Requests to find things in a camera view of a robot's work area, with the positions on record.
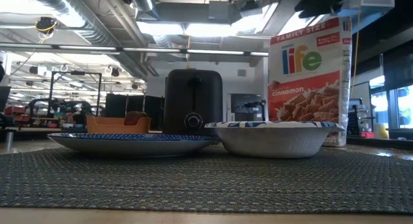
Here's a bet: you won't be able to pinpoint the black ceiling camera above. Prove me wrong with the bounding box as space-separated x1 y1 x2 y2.
34 16 58 34

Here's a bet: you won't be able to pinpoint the long ceiling light bar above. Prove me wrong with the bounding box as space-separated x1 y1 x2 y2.
0 43 269 57

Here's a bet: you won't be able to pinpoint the grey metal post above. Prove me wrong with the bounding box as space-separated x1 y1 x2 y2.
5 130 15 154

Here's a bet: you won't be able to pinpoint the grey woven placemat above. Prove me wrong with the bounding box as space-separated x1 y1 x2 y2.
0 141 413 215

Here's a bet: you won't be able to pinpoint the yellow hanging cable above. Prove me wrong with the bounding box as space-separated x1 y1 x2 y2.
350 10 363 89

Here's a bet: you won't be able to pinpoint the blue patterned ceramic plate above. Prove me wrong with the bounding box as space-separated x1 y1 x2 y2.
47 132 221 159

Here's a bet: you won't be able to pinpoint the black cabinet appliance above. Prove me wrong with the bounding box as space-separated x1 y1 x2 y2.
230 93 266 122

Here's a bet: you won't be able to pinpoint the black metal stand frame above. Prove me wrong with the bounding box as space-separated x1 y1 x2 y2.
47 70 103 118

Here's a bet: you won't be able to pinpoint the black partition panels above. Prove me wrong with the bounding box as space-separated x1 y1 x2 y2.
105 93 165 131

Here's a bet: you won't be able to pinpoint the orange plastic tray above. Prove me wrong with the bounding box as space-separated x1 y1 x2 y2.
86 116 152 134

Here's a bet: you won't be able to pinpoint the blue patterned paper bowl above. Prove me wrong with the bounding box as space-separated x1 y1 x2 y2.
205 121 345 159

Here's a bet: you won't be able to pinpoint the black perforated rack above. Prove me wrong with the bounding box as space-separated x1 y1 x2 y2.
347 97 375 137

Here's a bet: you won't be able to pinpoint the Life cinnamon cereal box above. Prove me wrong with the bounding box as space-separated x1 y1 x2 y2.
267 16 353 147

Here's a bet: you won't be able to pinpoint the yellow jug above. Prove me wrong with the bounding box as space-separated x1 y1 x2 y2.
373 123 390 139

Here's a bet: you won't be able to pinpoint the black two-slot toaster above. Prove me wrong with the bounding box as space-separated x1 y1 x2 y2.
162 68 224 137

